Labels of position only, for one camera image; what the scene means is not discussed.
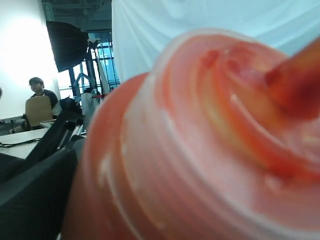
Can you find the red sauce squeeze bottle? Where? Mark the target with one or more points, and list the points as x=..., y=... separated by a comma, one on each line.
x=219, y=141

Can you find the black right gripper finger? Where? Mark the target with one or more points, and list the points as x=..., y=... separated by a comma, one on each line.
x=32, y=204

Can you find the black studio softbox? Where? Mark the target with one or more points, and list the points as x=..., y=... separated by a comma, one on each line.
x=69, y=44

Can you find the white backdrop cloth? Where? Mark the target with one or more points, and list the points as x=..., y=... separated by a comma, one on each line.
x=142, y=28

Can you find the seated person in background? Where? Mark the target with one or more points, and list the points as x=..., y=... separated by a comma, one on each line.
x=37, y=86

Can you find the tan office chair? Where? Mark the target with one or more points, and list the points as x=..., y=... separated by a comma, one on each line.
x=37, y=110

